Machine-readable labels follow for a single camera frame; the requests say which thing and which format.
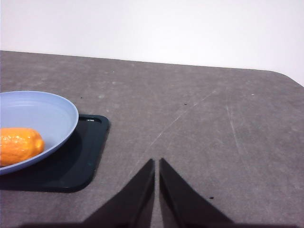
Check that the black rectangular tray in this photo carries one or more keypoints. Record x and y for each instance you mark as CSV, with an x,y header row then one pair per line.
x,y
83,161

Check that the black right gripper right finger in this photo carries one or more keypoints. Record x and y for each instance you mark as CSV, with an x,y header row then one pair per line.
x,y
183,204

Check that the orange-yellow corn cob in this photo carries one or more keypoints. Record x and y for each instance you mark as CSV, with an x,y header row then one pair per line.
x,y
19,145

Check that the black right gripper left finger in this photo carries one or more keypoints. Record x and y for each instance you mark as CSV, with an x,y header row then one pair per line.
x,y
133,204

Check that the blue round plate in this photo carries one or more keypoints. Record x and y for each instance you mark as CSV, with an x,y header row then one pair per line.
x,y
35,111

